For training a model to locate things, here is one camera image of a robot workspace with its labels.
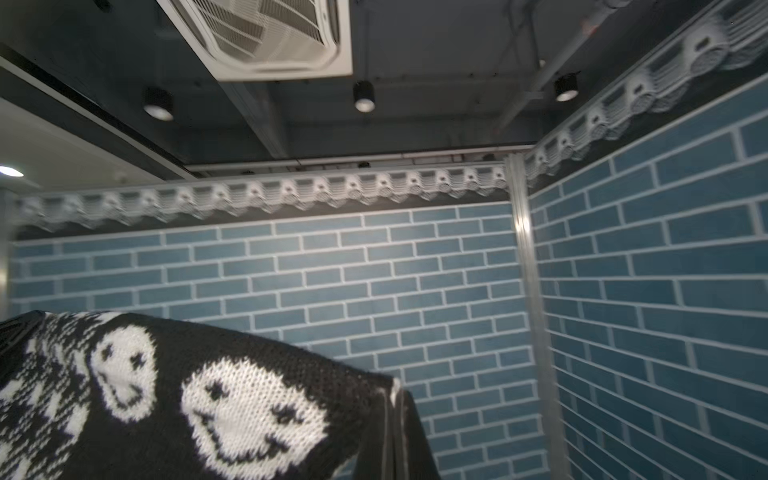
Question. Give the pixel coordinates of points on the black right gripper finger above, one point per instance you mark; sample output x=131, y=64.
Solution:
x=395, y=445

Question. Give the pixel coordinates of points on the black white smiley scarf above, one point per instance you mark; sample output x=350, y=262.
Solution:
x=113, y=395

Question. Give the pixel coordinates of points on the ceiling spotlight centre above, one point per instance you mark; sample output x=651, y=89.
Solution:
x=364, y=97

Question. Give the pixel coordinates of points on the ceiling spotlight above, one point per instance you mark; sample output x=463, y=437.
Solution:
x=566, y=87
x=158, y=103
x=364, y=97

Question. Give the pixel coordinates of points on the ceiling spotlight right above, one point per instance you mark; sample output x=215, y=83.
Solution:
x=566, y=87

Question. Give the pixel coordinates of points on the ceiling spotlight left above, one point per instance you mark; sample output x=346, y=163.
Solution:
x=158, y=103

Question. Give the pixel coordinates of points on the white ceiling air conditioner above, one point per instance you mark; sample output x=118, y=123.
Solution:
x=266, y=40

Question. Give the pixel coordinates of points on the white decorative roof trim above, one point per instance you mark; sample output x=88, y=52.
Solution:
x=730, y=35

